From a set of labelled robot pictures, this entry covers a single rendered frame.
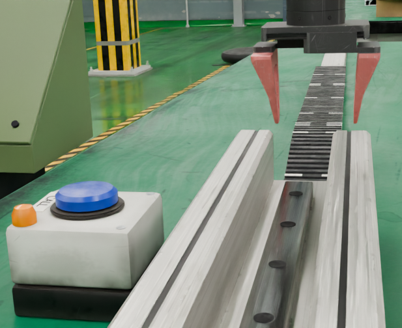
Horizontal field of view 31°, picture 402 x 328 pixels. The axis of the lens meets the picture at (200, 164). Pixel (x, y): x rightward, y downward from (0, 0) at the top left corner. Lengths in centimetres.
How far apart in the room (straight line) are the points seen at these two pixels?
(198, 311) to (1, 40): 63
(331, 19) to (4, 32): 39
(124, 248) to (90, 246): 2
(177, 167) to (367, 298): 51
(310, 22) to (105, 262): 36
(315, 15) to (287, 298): 41
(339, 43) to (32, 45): 36
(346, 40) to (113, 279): 36
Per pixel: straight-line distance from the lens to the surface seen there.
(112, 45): 697
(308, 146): 73
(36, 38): 87
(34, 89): 82
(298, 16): 71
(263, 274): 37
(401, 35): 267
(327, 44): 70
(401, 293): 49
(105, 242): 44
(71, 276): 45
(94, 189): 47
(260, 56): 71
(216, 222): 36
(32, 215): 46
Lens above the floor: 99
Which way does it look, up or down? 15 degrees down
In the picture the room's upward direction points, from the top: 2 degrees counter-clockwise
